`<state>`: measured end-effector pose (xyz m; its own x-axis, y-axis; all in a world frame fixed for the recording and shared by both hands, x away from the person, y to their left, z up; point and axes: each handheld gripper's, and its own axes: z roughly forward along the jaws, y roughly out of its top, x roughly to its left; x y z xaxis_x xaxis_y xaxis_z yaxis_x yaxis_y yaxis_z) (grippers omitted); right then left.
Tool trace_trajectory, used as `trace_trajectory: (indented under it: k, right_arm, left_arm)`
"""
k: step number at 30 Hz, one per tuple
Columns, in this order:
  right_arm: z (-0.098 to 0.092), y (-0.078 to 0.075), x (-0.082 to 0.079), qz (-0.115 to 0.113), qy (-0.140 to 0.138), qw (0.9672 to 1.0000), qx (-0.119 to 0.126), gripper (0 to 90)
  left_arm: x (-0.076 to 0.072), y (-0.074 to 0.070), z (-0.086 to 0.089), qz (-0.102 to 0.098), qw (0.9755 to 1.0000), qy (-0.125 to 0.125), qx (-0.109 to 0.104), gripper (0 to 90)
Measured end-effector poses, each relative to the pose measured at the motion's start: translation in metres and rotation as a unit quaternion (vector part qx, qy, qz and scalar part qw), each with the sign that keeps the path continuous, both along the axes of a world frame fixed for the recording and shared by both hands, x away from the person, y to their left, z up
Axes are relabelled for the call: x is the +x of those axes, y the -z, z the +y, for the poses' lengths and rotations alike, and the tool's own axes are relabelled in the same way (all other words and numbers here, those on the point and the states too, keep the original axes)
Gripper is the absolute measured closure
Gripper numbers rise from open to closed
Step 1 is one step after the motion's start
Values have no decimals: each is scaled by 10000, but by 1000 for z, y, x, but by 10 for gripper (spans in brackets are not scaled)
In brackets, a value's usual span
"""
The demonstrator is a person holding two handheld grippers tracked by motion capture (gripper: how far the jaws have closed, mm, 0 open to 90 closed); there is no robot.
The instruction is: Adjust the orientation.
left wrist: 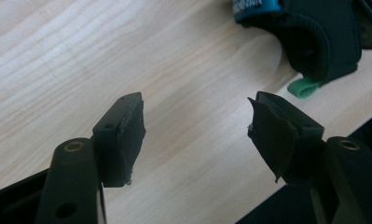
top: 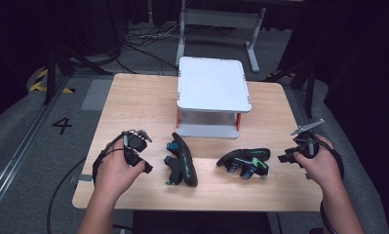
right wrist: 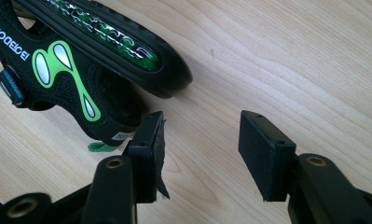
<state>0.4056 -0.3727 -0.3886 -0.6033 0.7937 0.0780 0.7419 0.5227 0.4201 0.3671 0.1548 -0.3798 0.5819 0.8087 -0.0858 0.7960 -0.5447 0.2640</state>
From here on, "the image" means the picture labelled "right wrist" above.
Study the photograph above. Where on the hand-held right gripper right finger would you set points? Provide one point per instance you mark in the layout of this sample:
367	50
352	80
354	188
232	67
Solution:
267	158

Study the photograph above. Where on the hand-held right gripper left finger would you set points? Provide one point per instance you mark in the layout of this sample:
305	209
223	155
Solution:
143	161

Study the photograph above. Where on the black and green sandal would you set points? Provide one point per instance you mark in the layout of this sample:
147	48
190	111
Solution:
68	81

